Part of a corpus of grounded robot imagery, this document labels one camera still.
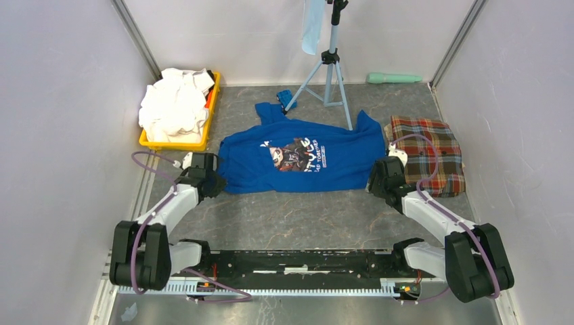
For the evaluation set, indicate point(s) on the yellow plastic tray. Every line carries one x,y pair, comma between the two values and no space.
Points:
197,139

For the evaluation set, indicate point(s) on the small blue object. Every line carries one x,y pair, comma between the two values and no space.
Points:
284,97

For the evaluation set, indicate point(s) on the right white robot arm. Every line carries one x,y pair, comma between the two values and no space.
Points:
471,259

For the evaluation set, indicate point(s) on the folded plaid shirt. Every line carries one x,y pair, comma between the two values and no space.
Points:
434,154

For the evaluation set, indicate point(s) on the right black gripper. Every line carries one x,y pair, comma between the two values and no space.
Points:
372,183

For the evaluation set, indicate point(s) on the white crumpled garment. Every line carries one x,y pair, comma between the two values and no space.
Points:
175,103

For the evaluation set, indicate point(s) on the blue printed t-shirt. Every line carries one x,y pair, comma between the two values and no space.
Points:
291,155

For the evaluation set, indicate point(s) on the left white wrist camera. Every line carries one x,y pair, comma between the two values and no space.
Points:
185,162

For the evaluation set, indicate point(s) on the mint green cylinder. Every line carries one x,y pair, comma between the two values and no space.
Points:
380,78

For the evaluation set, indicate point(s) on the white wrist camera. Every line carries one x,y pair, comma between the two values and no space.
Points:
393,151
185,162

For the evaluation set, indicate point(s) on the orange garment in tray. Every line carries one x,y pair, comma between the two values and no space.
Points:
209,98

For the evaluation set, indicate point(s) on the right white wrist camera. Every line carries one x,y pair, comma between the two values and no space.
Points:
393,151

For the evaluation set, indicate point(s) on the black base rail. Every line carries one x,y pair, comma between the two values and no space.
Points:
351,269

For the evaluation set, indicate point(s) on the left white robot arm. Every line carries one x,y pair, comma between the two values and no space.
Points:
142,256

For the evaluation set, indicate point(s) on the light blue music stand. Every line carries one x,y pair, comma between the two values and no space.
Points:
334,92

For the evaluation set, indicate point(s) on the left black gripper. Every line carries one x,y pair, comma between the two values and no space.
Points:
221,183

